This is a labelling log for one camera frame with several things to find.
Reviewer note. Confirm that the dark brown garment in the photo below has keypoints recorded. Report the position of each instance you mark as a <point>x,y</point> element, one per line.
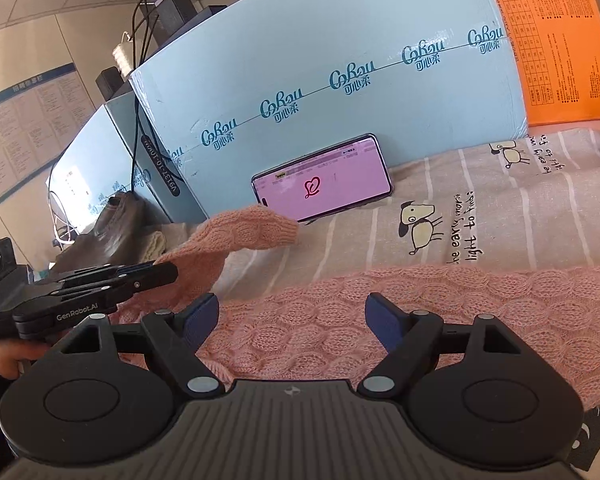
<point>110,235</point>

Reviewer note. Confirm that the pink knit sweater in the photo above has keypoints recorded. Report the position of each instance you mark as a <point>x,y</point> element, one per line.
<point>430,310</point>

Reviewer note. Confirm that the cartoon printed quilt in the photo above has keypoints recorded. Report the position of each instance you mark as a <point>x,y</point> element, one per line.
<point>480,210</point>

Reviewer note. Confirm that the smartphone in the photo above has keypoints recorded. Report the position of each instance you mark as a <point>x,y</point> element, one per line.
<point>325,180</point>

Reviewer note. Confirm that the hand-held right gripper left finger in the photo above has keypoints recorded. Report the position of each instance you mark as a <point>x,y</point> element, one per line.
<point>200,322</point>

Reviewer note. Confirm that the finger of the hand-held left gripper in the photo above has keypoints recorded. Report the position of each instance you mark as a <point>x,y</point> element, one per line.
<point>95,271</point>
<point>150,280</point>

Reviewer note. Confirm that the orange cardboard box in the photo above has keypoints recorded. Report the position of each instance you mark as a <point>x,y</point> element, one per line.
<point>555,35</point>

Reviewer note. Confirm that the small black speaker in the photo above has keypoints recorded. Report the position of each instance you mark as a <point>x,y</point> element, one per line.
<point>111,82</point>

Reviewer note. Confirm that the black power adapter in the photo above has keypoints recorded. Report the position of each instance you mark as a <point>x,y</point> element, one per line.
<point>170,10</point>

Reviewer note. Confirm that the beige knit garment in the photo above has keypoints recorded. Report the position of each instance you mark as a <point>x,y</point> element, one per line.
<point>157,242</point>

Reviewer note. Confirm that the large light blue carton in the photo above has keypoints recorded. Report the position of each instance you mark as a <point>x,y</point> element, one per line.
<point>330,35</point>

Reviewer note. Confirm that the wall notice board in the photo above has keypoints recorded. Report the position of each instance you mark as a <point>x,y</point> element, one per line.
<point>30,125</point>

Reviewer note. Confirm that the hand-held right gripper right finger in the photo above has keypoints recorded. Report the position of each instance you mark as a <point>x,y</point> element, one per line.
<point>382,322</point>

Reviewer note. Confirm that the person's left hand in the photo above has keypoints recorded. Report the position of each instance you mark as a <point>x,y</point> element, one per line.
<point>10,357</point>

